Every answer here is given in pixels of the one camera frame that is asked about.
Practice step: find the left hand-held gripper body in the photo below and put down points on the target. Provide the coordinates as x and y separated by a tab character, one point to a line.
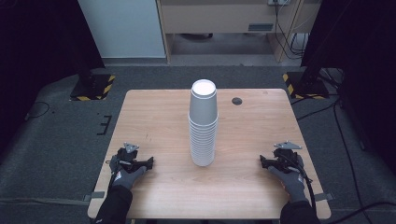
127	154

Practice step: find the person's left hand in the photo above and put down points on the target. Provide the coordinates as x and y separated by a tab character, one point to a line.
127	179

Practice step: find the black round table grommet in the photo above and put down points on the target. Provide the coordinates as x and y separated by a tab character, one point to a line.
237	101

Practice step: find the striped black stand base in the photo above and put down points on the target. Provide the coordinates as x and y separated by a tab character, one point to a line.
306	87
93	88

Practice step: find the stack of white paper cups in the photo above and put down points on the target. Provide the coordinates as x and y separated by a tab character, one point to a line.
203	124

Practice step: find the white panel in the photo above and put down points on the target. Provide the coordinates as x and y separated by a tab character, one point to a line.
124	28

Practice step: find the black curtain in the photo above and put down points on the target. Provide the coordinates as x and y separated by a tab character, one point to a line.
361	46
37	46

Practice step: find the light wooden desk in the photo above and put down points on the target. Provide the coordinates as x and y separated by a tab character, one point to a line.
218	18

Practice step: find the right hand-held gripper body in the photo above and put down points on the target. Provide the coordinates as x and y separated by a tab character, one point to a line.
285	155

